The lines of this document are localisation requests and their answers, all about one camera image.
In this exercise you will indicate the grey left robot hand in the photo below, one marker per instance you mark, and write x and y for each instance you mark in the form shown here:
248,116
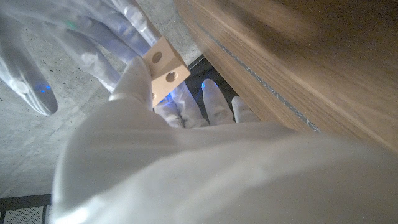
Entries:
217,174

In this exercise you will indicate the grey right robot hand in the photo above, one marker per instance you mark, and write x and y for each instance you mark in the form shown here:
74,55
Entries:
77,40

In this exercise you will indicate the wooden block with holes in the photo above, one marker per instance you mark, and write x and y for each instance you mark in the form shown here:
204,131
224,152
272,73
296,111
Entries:
164,71

